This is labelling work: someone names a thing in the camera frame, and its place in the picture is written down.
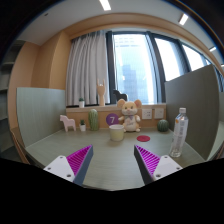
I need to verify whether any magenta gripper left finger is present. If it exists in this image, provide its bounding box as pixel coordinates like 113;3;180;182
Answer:
44;145;93;186

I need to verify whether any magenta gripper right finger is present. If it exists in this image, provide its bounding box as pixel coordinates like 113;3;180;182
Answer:
134;145;182;185

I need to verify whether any clear plastic water bottle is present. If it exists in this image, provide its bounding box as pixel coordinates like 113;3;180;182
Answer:
169;108;189;158

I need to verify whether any red round coaster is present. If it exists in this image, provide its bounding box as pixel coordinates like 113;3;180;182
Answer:
137;135;150;142

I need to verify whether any round green cactus ornament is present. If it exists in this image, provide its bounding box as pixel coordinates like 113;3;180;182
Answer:
157;119;169;132

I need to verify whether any small potted plant on desk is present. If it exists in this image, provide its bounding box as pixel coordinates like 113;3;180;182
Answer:
79;119;86;132

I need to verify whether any pink wooden horse figure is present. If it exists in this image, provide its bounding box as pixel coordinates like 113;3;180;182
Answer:
60;115;76;131

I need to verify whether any cream yellow cup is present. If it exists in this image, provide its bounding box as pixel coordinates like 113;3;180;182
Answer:
109;124;124;141

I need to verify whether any tall green cactus ornament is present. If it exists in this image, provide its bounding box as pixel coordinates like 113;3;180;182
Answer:
88;109;99;131

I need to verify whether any plush mouse toy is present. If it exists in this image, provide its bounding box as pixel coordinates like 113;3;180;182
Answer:
117;99;142;132

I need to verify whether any purple number seven sign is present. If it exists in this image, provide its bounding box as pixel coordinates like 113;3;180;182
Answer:
106;113;119;125

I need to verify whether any left grey desk partition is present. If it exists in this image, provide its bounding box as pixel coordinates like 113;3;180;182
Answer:
16;87;66;147

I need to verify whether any grey desk partition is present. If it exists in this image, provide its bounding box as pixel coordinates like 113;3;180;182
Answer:
16;87;66;147
165;65;219;160

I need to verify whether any small potted plant on ledge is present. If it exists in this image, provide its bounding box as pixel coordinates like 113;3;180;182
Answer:
79;97;85;108

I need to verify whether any shelf unit at left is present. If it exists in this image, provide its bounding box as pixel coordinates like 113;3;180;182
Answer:
0;40;24;155

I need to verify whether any black horse figure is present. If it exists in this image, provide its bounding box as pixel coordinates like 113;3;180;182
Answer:
113;89;128;103

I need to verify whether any wooden hand sculpture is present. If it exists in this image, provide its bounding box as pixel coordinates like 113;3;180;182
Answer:
97;83;106;106

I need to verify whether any right grey desk partition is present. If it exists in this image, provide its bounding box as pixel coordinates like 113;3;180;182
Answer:
165;65;219;160

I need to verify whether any grey white curtain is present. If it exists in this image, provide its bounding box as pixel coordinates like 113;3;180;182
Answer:
66;30;108;106

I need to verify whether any white wall socket left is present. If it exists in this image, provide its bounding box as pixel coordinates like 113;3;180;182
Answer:
142;109;152;120

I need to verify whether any white wall socket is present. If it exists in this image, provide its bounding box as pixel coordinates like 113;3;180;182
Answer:
154;108;164;119
142;109;152;120

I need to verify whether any white wall socket right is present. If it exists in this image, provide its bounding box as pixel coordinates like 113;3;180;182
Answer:
154;108;164;119

